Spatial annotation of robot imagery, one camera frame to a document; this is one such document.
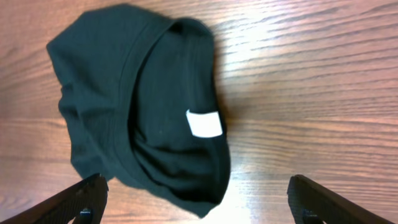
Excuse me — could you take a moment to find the black t-shirt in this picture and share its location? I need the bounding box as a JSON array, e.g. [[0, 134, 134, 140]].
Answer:
[[47, 4, 231, 218]]

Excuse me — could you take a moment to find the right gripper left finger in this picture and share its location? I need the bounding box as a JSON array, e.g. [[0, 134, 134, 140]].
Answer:
[[1, 174, 109, 224]]

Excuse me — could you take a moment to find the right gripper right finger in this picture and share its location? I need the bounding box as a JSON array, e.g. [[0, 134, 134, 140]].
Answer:
[[287, 175, 392, 224]]

